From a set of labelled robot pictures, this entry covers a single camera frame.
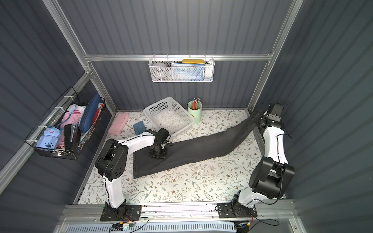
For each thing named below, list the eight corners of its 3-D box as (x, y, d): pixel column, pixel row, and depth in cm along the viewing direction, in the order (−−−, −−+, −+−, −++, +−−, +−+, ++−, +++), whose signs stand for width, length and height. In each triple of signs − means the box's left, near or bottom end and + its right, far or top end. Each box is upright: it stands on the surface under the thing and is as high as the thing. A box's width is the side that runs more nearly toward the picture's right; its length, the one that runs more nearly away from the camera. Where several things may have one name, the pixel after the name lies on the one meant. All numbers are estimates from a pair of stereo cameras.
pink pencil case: (108, 134, 108) (107, 132, 106) (117, 114, 121) (116, 112, 119) (122, 134, 108) (121, 132, 106) (129, 114, 121) (128, 112, 119)
